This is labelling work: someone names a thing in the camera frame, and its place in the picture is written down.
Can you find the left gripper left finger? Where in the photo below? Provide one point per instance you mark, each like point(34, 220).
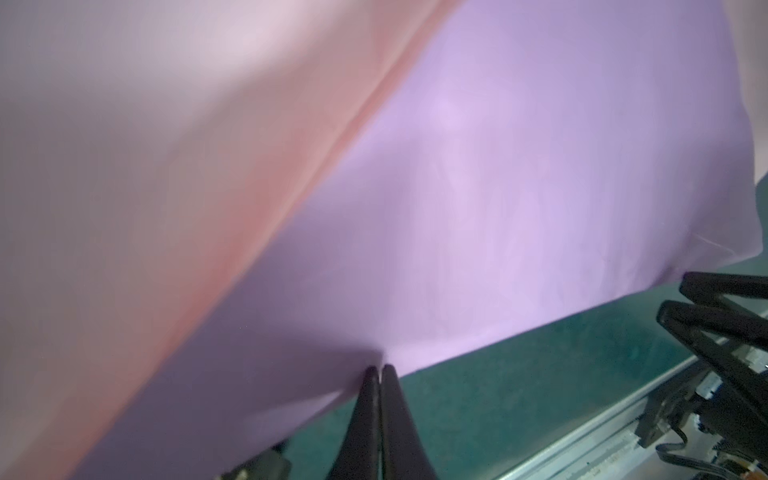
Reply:
point(359, 454)

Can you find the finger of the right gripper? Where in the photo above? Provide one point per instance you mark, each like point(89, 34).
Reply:
point(706, 285)
point(705, 331)

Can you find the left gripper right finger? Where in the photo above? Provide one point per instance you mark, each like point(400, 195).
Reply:
point(403, 455)

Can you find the pink purple wrapping paper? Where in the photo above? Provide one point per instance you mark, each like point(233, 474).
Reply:
point(215, 215)

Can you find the green table mat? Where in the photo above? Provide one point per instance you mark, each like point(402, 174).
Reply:
point(482, 414)

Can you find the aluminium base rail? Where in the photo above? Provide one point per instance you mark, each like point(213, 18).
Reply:
point(608, 447)

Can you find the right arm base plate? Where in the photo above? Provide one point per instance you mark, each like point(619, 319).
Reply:
point(690, 414)

